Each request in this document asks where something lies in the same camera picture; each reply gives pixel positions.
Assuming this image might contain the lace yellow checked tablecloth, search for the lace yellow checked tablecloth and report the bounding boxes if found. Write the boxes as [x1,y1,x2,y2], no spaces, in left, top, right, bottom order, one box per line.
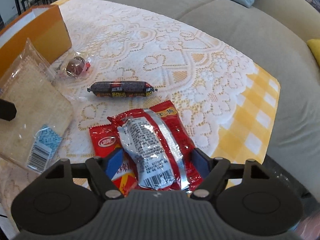
[0,0,281,205]

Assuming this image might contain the round chocolate cake packet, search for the round chocolate cake packet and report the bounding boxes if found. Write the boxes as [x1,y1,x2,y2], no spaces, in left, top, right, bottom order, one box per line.
[54,50,94,79]

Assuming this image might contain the orange white storage box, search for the orange white storage box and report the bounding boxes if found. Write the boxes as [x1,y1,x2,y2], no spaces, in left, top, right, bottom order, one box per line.
[1,5,72,76]

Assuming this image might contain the red noodle snack packet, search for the red noodle snack packet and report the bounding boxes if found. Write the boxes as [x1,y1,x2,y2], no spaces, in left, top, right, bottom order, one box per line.
[108,100,202,191]

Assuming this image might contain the dark sausage stick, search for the dark sausage stick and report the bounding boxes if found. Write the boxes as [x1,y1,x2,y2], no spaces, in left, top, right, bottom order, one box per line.
[87,81,158,98]

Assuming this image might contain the bagged sliced bread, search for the bagged sliced bread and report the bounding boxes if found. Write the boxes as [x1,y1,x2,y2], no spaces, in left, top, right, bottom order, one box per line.
[1,40,73,173]

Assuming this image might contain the yellow cushion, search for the yellow cushion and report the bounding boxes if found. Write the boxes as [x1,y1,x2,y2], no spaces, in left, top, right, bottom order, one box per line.
[307,38,320,66]

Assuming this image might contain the grey green sofa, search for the grey green sofa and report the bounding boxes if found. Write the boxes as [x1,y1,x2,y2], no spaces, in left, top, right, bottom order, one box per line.
[62,0,320,201]

